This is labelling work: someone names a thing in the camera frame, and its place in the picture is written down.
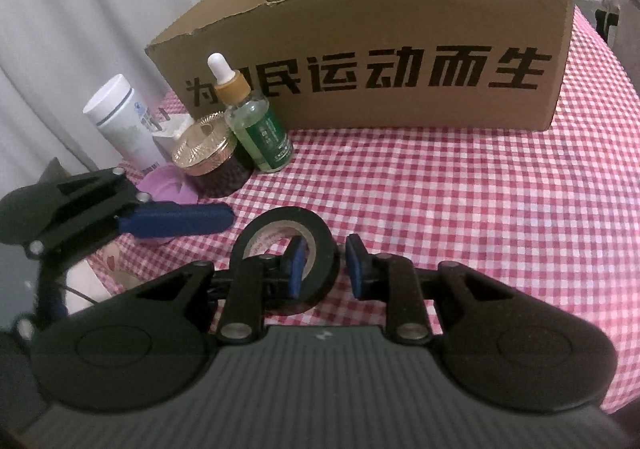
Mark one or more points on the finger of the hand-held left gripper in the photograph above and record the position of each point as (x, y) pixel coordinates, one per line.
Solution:
(175, 219)
(50, 289)

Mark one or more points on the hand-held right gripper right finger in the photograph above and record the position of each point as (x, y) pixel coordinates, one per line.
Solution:
(356, 269)

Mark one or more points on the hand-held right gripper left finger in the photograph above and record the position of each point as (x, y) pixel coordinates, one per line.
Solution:
(297, 269)

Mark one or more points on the black tape roll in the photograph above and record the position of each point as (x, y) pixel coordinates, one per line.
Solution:
(320, 274)

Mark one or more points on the purple plastic bowl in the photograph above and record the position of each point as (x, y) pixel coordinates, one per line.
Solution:
(162, 184)

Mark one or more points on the dark jar with gold lid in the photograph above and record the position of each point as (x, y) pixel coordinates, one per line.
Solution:
(205, 149)

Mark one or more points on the white cylindrical bottle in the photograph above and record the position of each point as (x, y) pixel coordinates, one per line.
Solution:
(120, 129)

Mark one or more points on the green dropper bottle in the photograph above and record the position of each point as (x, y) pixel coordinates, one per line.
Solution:
(255, 139)

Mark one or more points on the brown cardboard box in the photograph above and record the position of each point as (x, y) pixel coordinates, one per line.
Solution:
(400, 19)

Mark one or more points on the white charger plug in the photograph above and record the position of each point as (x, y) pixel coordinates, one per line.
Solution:
(170, 139)

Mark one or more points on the red checkered tablecloth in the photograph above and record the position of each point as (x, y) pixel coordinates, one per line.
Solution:
(450, 189)

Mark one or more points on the white curtain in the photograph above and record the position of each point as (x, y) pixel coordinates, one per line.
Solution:
(75, 4)

